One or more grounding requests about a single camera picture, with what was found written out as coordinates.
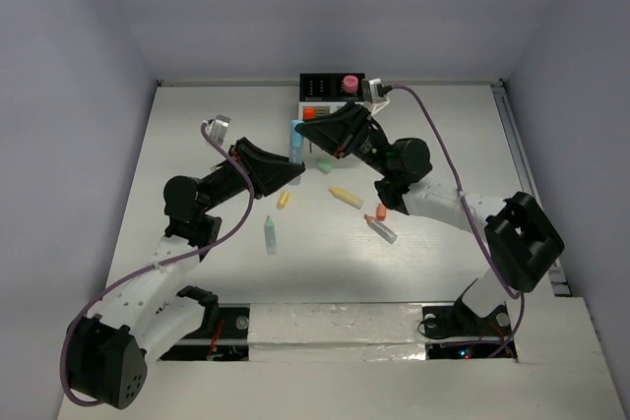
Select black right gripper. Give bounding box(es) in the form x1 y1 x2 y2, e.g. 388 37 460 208
291 102 394 178

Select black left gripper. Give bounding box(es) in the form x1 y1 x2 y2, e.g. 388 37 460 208
199 138 303 214

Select yellow marker cap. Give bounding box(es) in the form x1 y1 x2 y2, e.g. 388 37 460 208
277 191 290 210

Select black orange capped highlighter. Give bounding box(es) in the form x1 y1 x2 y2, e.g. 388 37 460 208
302 108 315 120

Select blue pastel highlighter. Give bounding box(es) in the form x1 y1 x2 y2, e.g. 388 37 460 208
288 135 304 165

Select pink capped glue bottle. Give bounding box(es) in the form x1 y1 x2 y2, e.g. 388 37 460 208
342 75 359 95

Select yellow pastel highlighter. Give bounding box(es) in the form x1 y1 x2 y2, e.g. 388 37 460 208
329 187 364 210

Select orange marker cap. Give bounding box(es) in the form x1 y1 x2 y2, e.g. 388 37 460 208
376 204 388 221

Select orange pastel highlighter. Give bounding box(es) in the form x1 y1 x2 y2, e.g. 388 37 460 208
364 214 398 244

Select blue marker cap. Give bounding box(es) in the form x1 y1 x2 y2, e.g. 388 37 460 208
290 120 303 140

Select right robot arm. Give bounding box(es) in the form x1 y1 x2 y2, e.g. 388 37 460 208
295 102 565 338

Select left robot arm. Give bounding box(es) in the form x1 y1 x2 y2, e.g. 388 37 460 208
59 138 305 410

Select white slatted organizer box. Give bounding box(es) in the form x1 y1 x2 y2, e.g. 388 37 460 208
298 101 361 168

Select green marker cap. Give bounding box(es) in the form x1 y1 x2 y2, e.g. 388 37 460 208
316 159 333 174

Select black slatted organizer box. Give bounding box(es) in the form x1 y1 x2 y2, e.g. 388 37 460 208
299 73 365 102

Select green pastel highlighter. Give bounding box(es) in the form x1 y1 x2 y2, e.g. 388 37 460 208
264 216 277 256

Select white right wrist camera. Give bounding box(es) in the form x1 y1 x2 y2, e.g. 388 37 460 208
361 79 393 116

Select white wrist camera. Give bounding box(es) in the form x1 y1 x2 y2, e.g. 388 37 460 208
361 79 393 116
201 114 231 147

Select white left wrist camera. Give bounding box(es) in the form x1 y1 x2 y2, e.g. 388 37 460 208
201 114 231 147

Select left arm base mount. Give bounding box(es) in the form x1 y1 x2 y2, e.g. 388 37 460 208
159 285 250 362

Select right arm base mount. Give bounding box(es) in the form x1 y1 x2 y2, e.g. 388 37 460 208
416 297 518 361

